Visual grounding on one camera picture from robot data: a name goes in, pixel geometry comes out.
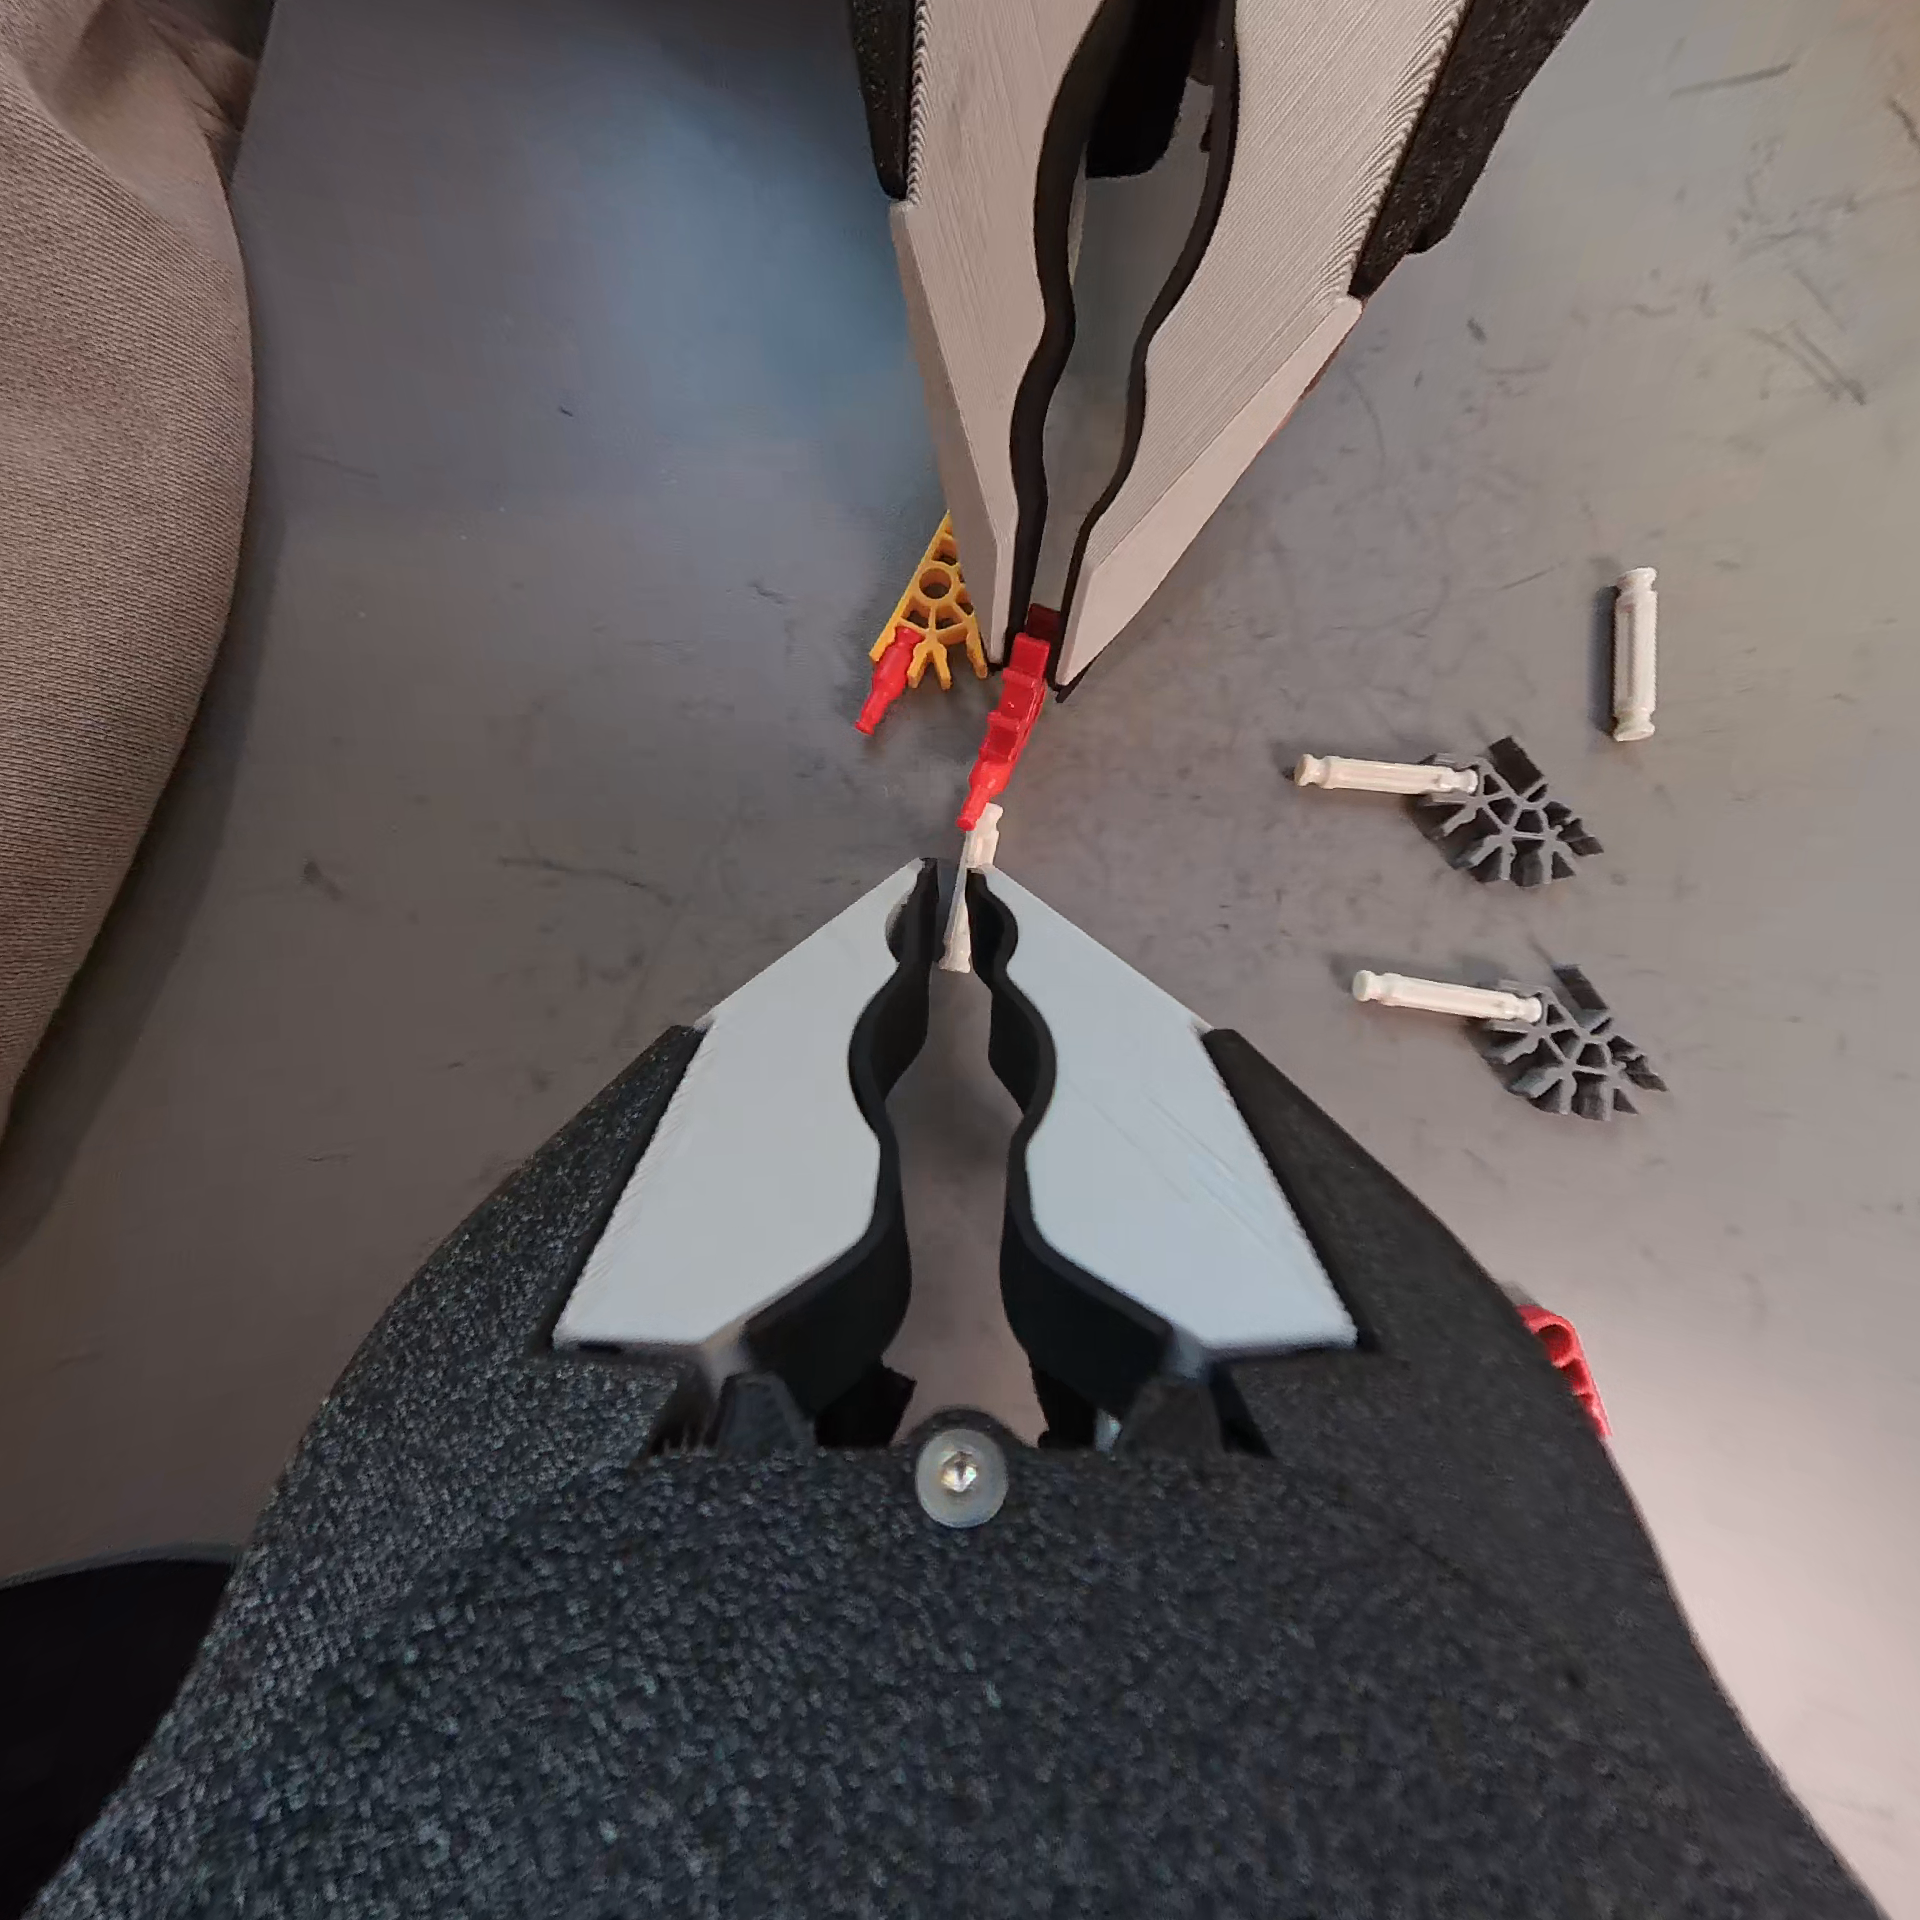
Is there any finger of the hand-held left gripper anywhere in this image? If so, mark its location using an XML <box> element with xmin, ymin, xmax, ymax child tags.
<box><xmin>1050</xmin><ymin>0</ymin><xmax>1471</xmax><ymax>705</ymax></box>
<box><xmin>889</xmin><ymin>0</ymin><xmax>1114</xmax><ymax>676</ymax></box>

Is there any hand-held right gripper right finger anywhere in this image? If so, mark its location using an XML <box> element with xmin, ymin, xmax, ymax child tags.
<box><xmin>964</xmin><ymin>866</ymin><xmax>1363</xmax><ymax>1449</ymax></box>

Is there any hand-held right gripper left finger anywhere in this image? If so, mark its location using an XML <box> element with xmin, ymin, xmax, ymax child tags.
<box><xmin>551</xmin><ymin>858</ymin><xmax>932</xmax><ymax>1431</ymax></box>

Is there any yellow toy connector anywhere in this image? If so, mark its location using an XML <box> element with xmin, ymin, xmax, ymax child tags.
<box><xmin>872</xmin><ymin>511</ymin><xmax>999</xmax><ymax>696</ymax></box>

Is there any short white toy rod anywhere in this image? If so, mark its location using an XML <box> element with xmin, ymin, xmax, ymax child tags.
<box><xmin>1352</xmin><ymin>970</ymin><xmax>1547</xmax><ymax>1024</ymax></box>
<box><xmin>937</xmin><ymin>802</ymin><xmax>1004</xmax><ymax>976</ymax></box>
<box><xmin>1609</xmin><ymin>568</ymin><xmax>1663</xmax><ymax>744</ymax></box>
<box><xmin>1293</xmin><ymin>753</ymin><xmax>1480</xmax><ymax>798</ymax></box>

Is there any red toy connector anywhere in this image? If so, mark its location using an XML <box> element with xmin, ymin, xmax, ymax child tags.
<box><xmin>1512</xmin><ymin>1304</ymin><xmax>1613</xmax><ymax>1442</ymax></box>
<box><xmin>983</xmin><ymin>604</ymin><xmax>1067</xmax><ymax>759</ymax></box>

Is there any grey toy connector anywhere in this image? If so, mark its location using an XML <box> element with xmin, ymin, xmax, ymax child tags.
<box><xmin>1408</xmin><ymin>737</ymin><xmax>1604</xmax><ymax>888</ymax></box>
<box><xmin>1463</xmin><ymin>964</ymin><xmax>1667</xmax><ymax>1124</ymax></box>

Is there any person's beige sweater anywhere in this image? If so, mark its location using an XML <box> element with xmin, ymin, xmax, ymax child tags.
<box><xmin>0</xmin><ymin>0</ymin><xmax>280</xmax><ymax>1144</ymax></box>

